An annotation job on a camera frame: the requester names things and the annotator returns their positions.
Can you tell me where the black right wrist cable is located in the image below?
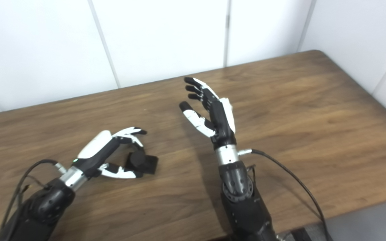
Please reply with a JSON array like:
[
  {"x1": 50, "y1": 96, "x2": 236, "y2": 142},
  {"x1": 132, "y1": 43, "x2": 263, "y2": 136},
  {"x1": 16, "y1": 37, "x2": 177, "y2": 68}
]
[{"x1": 238, "y1": 149, "x2": 334, "y2": 241}]

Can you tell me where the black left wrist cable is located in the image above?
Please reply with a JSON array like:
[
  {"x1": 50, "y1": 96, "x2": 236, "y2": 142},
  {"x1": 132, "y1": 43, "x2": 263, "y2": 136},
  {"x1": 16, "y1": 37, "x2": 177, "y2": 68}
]
[{"x1": 0, "y1": 159, "x2": 67, "y2": 235}]

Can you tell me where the black peg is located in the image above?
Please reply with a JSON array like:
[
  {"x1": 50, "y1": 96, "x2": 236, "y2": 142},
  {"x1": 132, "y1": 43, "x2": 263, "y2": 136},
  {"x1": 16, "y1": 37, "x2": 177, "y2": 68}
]
[{"x1": 125, "y1": 149, "x2": 159, "y2": 175}]

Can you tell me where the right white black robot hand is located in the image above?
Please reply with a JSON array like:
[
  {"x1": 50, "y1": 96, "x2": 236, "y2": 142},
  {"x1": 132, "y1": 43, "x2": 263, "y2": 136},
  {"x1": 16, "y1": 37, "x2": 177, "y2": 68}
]
[{"x1": 179, "y1": 77, "x2": 237, "y2": 150}]

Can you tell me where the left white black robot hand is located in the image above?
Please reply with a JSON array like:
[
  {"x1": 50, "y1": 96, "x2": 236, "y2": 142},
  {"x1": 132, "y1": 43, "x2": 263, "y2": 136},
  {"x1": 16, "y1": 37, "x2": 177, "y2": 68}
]
[{"x1": 72, "y1": 127, "x2": 147, "y2": 179}]

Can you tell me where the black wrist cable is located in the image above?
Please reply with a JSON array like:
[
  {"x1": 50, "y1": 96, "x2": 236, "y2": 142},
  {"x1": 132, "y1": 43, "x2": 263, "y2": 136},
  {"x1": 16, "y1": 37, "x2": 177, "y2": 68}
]
[
  {"x1": 0, "y1": 159, "x2": 67, "y2": 235},
  {"x1": 238, "y1": 149, "x2": 334, "y2": 241}
]

